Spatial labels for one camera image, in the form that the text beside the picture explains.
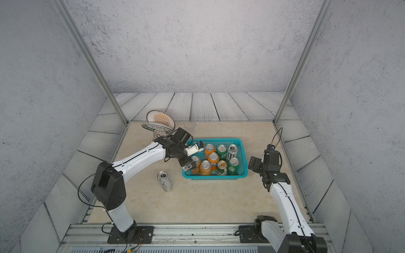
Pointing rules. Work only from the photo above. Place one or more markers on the right aluminium frame post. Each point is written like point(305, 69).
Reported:
point(314, 33)

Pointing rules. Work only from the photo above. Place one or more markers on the orange soda can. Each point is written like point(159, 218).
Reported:
point(197, 161)

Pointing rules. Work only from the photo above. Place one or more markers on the metal wire plate stand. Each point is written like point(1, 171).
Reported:
point(156, 136)

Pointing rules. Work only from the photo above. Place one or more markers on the orange can back row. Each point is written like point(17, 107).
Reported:
point(208, 149)

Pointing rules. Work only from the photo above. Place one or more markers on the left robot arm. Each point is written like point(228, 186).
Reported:
point(109, 182)

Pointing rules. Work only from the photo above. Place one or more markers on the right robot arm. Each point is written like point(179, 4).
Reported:
point(295, 236)

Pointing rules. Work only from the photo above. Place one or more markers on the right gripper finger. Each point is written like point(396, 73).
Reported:
point(255, 165)
point(270, 147)

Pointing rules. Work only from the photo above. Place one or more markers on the green can back row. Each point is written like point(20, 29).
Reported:
point(221, 150)

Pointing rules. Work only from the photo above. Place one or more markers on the green rimmed plate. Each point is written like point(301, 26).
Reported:
point(157, 128)

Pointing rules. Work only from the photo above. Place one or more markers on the teal plastic basket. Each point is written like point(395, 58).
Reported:
point(242, 170)

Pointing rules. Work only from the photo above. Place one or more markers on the orange can front row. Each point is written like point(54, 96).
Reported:
point(206, 168)

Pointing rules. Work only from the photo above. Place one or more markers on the aluminium front rail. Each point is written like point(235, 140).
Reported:
point(167, 238)

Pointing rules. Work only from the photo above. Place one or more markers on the silver white soda can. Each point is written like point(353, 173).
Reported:
point(164, 181)

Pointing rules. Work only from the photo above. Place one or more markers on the orange can row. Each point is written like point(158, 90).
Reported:
point(206, 168)
point(208, 149)

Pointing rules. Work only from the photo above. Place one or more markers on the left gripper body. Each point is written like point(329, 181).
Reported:
point(182, 155)

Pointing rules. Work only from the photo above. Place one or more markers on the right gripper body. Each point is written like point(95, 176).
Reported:
point(264, 171)

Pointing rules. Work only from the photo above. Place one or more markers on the left aluminium frame post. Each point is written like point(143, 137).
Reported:
point(80, 42)

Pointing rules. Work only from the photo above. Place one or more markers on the aluminium frame post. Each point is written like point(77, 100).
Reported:
point(80, 42)
point(314, 33)

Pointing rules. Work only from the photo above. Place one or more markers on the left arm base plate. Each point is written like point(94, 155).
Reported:
point(134, 235)

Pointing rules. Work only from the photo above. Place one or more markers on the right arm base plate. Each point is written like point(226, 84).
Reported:
point(249, 234)

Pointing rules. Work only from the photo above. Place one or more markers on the green Sprite can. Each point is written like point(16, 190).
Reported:
point(233, 166)

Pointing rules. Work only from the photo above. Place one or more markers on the clear glass cup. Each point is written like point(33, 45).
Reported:
point(190, 127)

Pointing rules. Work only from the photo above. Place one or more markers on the upright sunburst plate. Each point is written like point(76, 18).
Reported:
point(158, 116)

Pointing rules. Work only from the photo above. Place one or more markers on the orange Fanta can middle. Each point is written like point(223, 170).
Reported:
point(213, 158)

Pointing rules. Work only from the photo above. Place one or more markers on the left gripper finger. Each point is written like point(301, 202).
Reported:
point(195, 148)
point(188, 165)

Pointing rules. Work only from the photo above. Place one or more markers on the green white can front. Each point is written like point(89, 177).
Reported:
point(221, 168)

